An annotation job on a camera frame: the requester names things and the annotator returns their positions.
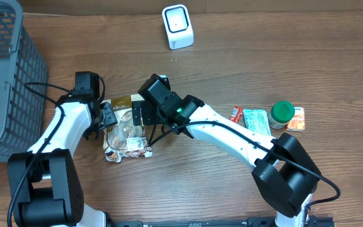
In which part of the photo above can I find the beige brown snack pouch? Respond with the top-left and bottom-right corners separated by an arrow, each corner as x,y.
103,94 -> 153,163

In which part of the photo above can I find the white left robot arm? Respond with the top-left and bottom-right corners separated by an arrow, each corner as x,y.
6,71 -> 117,226

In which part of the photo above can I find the orange Kleenex tissue pack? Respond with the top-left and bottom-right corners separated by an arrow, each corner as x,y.
285,107 -> 305,131

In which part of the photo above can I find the grey plastic mesh basket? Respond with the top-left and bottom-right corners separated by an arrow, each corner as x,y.
0,0 -> 49,162

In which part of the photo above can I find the teal tissue pack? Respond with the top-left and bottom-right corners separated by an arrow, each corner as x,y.
243,109 -> 271,136

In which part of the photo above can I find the green lid jar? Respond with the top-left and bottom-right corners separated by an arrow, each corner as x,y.
268,101 -> 295,129

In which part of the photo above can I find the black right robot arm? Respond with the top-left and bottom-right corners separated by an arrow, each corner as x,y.
138,74 -> 321,226

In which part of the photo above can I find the red white snack packet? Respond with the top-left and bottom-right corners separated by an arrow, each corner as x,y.
229,106 -> 243,123

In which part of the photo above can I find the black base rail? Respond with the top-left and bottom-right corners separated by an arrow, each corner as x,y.
105,214 -> 335,227

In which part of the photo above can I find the white barcode scanner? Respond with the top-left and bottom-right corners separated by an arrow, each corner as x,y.
161,4 -> 194,50

